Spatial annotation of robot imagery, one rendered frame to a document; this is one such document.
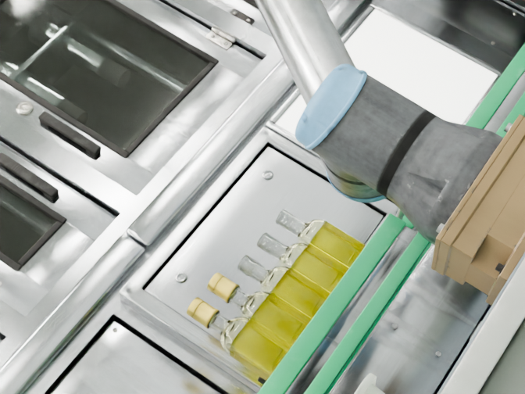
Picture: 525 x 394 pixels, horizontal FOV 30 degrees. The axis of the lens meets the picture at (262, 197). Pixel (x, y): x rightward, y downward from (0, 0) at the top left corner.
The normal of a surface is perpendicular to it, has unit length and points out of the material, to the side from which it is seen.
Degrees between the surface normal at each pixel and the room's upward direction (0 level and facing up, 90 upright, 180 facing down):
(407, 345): 90
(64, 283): 90
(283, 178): 90
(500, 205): 90
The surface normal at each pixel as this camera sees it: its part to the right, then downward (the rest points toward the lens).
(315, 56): -0.27, -0.17
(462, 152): -0.25, -0.56
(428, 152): -0.38, -0.40
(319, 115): -0.44, 0.16
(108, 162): 0.07, -0.53
